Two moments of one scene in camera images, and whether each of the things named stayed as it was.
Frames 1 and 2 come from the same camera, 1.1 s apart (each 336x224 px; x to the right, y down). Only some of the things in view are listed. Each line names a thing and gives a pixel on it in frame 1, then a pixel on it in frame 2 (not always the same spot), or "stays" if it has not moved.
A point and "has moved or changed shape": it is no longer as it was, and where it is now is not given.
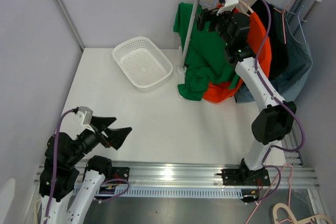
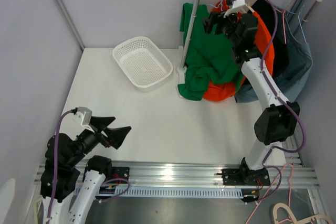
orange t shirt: x=259 y=46 has moved or changed shape
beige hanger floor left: x=35 y=205 stays
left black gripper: x=116 y=136 stays
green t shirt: x=207 y=60 stays
